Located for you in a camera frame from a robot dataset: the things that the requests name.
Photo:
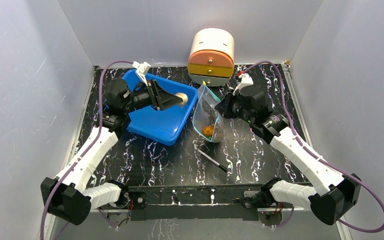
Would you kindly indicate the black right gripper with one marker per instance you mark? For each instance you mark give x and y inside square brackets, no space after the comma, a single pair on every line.
[227,108]

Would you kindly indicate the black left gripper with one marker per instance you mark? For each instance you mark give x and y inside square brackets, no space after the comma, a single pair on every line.
[160,98]

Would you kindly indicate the clear zip top bag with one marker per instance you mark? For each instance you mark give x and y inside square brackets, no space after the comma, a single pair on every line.
[205,94]

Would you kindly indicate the blue plastic bin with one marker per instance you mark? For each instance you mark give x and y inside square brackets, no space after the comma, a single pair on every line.
[161,126]

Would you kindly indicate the brown longan bunch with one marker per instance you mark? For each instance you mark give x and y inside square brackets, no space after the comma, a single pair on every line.
[212,119]

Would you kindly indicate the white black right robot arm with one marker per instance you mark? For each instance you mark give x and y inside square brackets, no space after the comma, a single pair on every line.
[311,169]

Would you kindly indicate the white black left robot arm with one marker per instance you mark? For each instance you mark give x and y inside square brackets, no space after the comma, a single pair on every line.
[82,172]

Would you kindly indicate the pastel mini drawer cabinet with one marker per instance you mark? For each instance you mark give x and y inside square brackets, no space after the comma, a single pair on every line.
[211,58]

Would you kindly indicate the black and white pen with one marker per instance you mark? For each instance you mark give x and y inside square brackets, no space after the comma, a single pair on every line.
[220,166]

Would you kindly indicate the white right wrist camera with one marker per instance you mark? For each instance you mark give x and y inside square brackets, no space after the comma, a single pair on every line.
[245,81]

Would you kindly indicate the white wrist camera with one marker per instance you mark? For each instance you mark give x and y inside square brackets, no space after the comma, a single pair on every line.
[245,81]
[141,70]

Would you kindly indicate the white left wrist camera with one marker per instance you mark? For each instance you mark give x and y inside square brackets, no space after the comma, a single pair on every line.
[141,70]

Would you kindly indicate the aluminium frame rail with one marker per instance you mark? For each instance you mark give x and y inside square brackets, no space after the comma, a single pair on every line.
[172,201]

